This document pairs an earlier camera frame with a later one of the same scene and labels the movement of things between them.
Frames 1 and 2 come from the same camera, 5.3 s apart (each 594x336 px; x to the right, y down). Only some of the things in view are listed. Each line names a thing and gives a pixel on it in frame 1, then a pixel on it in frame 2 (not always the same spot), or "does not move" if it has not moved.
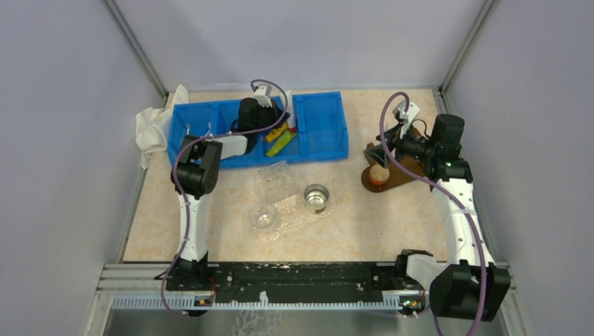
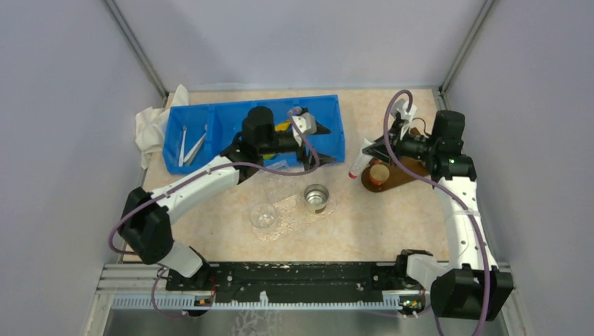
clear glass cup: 262,215 does not move
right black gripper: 394,139 does not move
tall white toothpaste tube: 290,109 -> 363,159
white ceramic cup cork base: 378,174 does not move
